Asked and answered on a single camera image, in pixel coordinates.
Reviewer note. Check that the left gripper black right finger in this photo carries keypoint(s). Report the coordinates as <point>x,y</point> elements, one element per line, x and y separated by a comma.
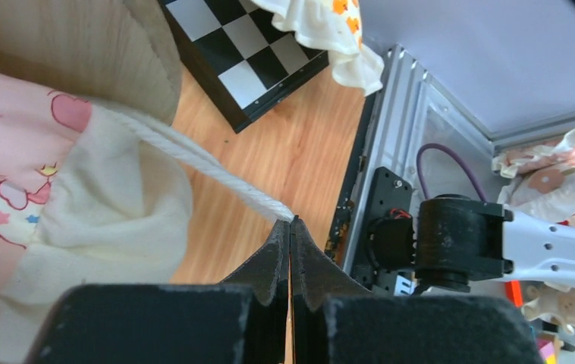
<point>337,320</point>

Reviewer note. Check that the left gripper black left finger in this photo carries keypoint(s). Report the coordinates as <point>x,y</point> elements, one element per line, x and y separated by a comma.
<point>241,319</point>

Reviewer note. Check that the pink unicorn drawstring bag blanket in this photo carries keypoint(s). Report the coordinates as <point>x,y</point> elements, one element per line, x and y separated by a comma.
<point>91,192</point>

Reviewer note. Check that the wooden striped pet bed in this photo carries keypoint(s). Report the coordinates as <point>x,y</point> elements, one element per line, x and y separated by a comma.
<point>122,51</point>

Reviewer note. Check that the orange duck print pillow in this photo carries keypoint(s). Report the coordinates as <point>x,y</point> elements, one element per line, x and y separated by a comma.
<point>334,26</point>

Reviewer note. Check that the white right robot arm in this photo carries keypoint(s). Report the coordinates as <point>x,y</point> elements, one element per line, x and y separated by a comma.
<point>455,240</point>

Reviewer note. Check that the black and silver chessboard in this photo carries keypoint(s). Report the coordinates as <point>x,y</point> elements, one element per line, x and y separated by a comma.
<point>243,64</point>

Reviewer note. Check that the crumpled cloth outside enclosure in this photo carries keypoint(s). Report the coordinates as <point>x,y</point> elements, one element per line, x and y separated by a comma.
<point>559,176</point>

